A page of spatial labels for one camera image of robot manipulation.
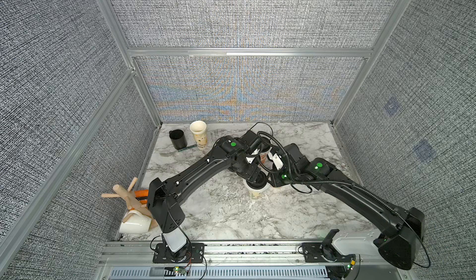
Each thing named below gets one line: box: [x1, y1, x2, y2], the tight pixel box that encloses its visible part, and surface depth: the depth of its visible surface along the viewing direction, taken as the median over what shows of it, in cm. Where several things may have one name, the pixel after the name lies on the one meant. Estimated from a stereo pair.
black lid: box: [246, 170, 268, 190], surface depth 76 cm
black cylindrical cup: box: [169, 128, 188, 150], surface depth 106 cm
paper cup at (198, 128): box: [189, 120, 208, 150], surface depth 99 cm
